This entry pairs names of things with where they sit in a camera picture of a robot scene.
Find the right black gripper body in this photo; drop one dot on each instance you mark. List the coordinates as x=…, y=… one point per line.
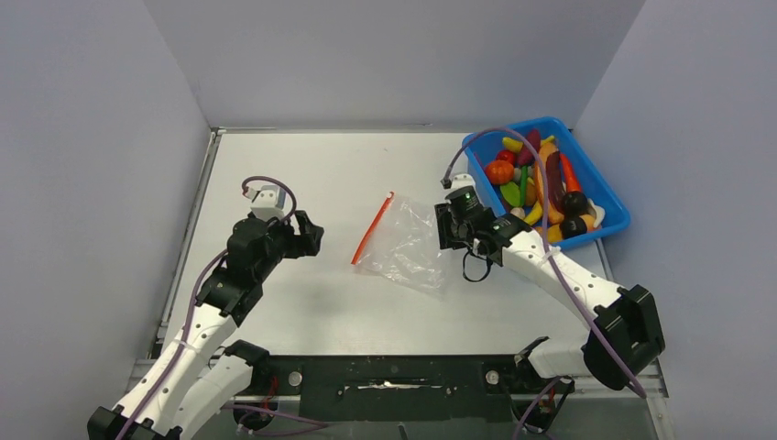
x=454, y=234

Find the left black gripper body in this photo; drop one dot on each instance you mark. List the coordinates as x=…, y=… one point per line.
x=283, y=242

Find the clear zip top bag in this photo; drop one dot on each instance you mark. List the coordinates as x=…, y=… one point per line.
x=401, y=245

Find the green toy bean pod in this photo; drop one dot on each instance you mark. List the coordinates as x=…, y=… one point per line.
x=524, y=176

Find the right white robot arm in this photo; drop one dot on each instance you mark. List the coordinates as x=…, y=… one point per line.
x=624, y=330

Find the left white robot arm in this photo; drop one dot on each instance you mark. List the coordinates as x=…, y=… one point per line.
x=196, y=374

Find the white toy mushroom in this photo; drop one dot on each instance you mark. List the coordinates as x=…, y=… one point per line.
x=518, y=212

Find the green toy starfruit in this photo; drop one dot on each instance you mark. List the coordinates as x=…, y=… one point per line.
x=510, y=193

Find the orange toy pumpkin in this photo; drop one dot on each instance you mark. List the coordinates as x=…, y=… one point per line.
x=499, y=172

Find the yellow toy banana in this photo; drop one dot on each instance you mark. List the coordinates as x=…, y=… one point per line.
x=534, y=215
x=516, y=146

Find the red toy tomato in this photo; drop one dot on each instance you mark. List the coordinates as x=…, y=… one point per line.
x=507, y=156

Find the purple toy sweet potato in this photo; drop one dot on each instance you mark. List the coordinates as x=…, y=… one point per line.
x=526, y=157

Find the dark toy eggplant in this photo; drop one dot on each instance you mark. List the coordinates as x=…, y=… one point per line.
x=574, y=203
x=573, y=226

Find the orange toy carrot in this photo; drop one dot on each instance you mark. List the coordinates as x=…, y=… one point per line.
x=572, y=184

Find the white toy garlic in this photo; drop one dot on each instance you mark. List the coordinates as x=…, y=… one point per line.
x=598, y=214

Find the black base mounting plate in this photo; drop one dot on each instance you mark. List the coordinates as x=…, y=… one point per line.
x=383, y=388

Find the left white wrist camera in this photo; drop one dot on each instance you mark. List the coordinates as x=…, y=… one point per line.
x=268, y=203

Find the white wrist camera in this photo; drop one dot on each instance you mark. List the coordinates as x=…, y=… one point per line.
x=268, y=203
x=462, y=180

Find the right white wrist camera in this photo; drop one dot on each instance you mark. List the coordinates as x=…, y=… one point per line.
x=462, y=180

